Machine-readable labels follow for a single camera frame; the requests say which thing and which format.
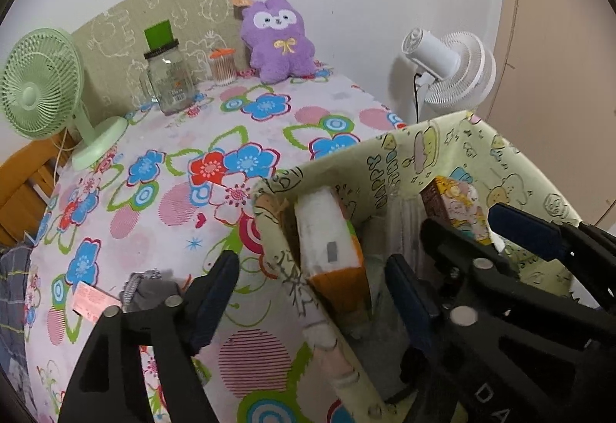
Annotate glass mason jar mug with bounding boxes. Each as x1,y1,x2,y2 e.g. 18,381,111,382
143,39,196,115

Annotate grey plaid pillow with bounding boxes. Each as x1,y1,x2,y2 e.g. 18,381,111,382
0,241,35,386

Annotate white standing fan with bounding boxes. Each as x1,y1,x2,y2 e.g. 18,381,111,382
401,28,497,119

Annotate dark grey sock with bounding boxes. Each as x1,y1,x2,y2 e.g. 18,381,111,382
119,270,181,312

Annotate yellow cartoon tissue pack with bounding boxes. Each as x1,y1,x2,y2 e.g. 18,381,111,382
421,176,492,246

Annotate green patterned cardboard panel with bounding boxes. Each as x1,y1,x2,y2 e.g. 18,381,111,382
72,0,248,124

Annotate purple plush bunny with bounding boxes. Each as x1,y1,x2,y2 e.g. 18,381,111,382
240,0,316,85

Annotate green cup on jar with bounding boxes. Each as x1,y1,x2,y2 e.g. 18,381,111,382
144,20,174,52

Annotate wooden bed headboard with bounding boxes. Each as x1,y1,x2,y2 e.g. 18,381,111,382
0,133,76,248

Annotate floral tablecloth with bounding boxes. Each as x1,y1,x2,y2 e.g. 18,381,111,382
24,66,403,422

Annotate yellow patterned storage box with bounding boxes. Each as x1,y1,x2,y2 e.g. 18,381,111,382
254,112,581,422

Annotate pink cloth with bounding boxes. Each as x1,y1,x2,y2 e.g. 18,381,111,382
71,281,120,324

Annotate beige and white sock roll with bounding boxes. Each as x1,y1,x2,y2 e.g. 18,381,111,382
303,322,359,389

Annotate small jar of cotton swabs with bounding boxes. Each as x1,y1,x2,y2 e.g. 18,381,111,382
208,49,237,86

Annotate beige door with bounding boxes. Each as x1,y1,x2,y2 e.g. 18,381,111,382
481,0,615,230

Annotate green desk fan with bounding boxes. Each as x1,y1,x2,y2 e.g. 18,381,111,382
1,28,129,171

